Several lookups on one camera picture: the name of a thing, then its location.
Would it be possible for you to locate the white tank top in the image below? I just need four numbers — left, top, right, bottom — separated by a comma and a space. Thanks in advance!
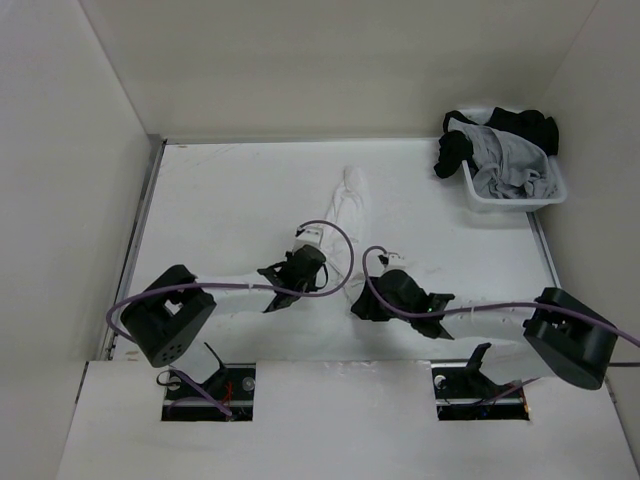
321, 166, 372, 304

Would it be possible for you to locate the grey tank top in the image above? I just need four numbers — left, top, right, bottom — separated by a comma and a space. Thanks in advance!
458, 125, 557, 200

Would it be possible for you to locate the white plastic basket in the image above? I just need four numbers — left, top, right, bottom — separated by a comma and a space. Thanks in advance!
447, 119, 568, 213

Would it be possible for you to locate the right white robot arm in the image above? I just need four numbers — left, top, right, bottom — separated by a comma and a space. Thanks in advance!
351, 269, 617, 396

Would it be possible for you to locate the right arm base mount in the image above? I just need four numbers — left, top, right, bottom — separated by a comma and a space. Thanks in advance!
431, 343, 530, 421

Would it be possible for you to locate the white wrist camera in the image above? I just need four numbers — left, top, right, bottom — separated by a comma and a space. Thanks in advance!
292, 225, 324, 253
378, 252, 406, 273

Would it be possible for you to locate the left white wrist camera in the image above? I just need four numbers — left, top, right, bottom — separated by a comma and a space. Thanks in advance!
292, 225, 324, 253

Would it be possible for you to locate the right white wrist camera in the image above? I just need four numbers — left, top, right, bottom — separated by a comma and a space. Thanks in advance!
378, 252, 406, 273

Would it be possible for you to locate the black tank top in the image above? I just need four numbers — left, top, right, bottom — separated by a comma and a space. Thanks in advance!
434, 107, 559, 179

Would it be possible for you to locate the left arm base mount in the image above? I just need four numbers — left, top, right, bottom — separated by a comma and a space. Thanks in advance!
156, 364, 257, 423

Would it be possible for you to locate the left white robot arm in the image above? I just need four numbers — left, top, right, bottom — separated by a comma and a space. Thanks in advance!
120, 245, 326, 399

